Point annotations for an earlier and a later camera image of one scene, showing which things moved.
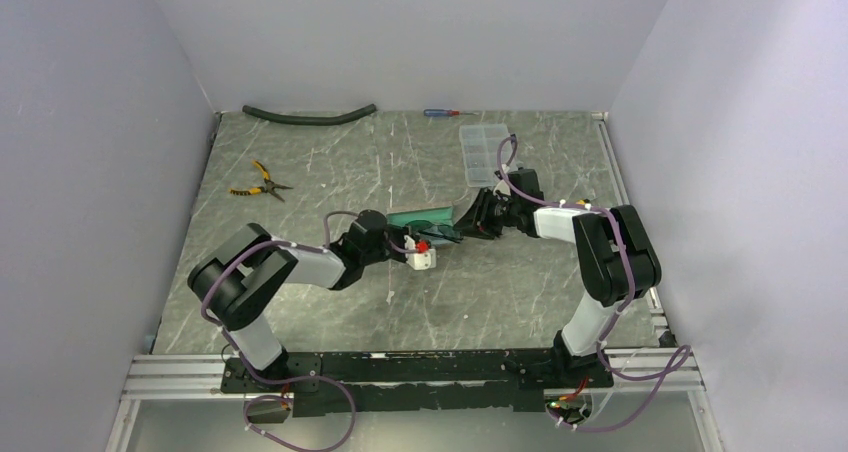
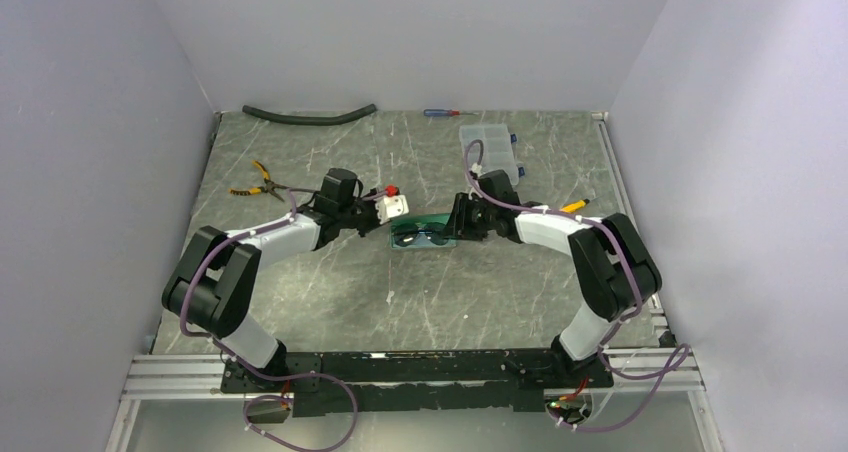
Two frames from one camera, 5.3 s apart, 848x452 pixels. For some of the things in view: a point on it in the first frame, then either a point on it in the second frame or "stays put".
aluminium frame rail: x=663 y=375 stays put
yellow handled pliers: x=269 y=185 stays put
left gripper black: x=400 y=232 → x=375 y=222
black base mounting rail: x=333 y=382 stays put
